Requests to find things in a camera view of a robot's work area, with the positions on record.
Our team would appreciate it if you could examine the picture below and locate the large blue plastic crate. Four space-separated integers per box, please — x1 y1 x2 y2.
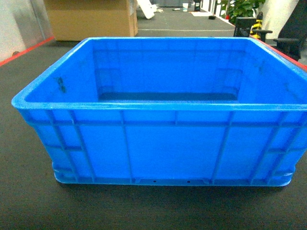
12 37 307 187

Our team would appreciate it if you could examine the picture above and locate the large cardboard box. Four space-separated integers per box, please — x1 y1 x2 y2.
44 0 138 41

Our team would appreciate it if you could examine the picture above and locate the white paper cup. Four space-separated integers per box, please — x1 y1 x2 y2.
182 3 189 12

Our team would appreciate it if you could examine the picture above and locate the green potted plant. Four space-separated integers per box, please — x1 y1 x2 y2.
220 0 266 24

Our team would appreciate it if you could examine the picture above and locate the yellow black tool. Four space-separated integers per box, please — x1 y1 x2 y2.
250 11 263 39

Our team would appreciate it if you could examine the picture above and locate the black office chair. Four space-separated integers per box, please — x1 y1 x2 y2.
252 14 307 62

